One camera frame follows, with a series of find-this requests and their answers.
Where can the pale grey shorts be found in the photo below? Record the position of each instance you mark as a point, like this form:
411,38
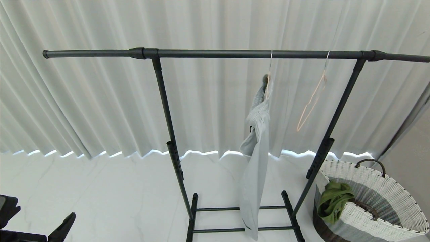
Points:
257,168

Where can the white laundry basket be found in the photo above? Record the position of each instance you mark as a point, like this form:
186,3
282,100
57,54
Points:
376,215

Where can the green garment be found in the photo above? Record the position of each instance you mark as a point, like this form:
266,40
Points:
334,198

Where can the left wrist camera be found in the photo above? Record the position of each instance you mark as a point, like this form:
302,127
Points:
8,211

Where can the pink clothes hanger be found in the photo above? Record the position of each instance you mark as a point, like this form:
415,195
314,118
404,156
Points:
268,87
324,79

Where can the black clothes rack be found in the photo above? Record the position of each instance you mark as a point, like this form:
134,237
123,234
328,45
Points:
215,53

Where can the white curtain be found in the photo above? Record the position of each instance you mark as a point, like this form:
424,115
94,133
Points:
100,101

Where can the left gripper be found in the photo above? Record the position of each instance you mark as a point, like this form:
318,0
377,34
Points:
20,237

